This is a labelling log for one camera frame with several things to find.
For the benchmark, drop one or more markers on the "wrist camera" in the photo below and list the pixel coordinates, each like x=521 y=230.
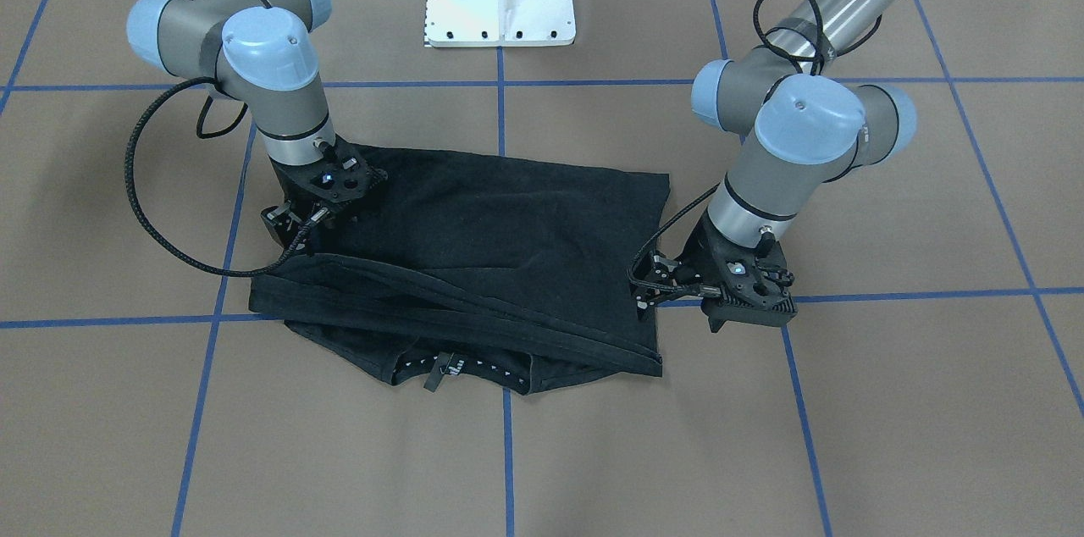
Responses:
x=357 y=176
x=753 y=290

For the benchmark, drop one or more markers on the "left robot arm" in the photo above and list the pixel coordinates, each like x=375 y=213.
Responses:
x=800 y=130

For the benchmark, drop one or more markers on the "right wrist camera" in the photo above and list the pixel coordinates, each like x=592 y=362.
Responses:
x=357 y=176

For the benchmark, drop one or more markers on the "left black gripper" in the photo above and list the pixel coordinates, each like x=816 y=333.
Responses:
x=695 y=254

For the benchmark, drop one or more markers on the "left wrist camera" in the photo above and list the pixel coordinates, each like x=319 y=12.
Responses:
x=753 y=290

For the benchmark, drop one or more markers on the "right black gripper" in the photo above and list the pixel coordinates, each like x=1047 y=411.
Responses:
x=286 y=191

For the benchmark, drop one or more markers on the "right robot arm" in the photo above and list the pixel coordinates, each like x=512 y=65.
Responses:
x=257 y=52

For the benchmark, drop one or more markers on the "black graphic t-shirt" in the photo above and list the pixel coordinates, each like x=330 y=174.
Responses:
x=507 y=269

